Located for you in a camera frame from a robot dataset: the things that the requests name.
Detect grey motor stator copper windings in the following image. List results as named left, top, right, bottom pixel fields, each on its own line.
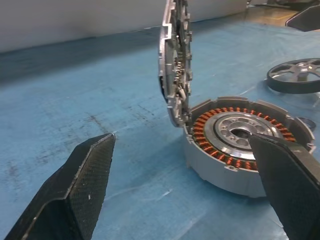
left=182, top=96, right=317, bottom=200

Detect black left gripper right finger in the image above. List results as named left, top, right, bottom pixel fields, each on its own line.
left=248, top=133, right=320, bottom=240

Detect round silver metal object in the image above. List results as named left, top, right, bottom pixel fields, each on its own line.
left=157, top=0, right=195, bottom=128

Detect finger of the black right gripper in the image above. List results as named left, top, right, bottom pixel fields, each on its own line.
left=284, top=5, right=320, bottom=33

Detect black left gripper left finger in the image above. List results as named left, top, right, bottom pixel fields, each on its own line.
left=4, top=133, right=116, bottom=240

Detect dark metal pulley wheel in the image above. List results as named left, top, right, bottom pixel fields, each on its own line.
left=266, top=57, right=320, bottom=95

